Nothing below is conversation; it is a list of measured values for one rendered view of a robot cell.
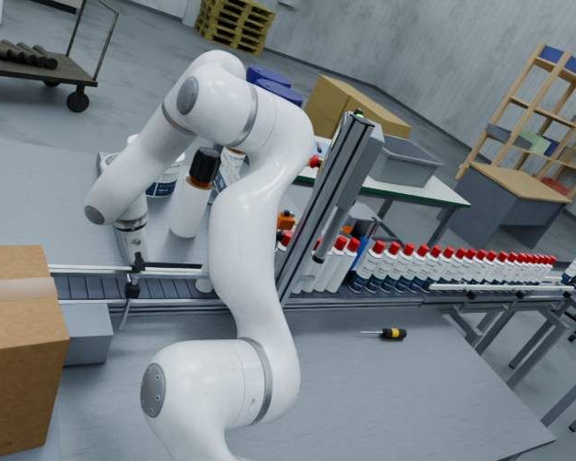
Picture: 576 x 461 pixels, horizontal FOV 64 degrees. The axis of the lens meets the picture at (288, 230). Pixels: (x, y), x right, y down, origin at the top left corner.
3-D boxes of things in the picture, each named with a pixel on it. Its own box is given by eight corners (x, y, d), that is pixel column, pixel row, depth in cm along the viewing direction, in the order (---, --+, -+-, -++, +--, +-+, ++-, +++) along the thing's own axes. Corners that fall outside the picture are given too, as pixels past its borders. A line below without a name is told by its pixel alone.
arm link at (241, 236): (172, 422, 66) (260, 409, 76) (220, 445, 57) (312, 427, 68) (206, 89, 73) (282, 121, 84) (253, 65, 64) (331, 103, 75)
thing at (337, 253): (320, 283, 159) (346, 235, 150) (325, 293, 155) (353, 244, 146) (307, 282, 156) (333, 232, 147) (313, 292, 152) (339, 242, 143)
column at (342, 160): (261, 329, 135) (365, 117, 105) (266, 340, 131) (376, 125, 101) (247, 329, 132) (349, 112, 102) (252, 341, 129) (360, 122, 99)
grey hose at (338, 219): (319, 256, 133) (351, 194, 123) (325, 263, 130) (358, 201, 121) (309, 255, 131) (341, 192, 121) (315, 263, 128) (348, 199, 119)
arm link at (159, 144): (175, 156, 79) (102, 239, 98) (213, 121, 92) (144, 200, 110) (133, 119, 77) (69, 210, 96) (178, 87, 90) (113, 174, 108)
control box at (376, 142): (349, 187, 127) (381, 124, 119) (348, 212, 112) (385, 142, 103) (315, 173, 126) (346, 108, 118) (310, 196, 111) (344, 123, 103)
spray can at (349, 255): (331, 284, 161) (357, 236, 152) (338, 294, 158) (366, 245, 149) (319, 284, 158) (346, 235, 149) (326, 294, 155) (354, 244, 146)
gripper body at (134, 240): (151, 226, 106) (155, 262, 113) (142, 202, 113) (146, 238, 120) (116, 233, 103) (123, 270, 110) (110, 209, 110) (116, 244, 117)
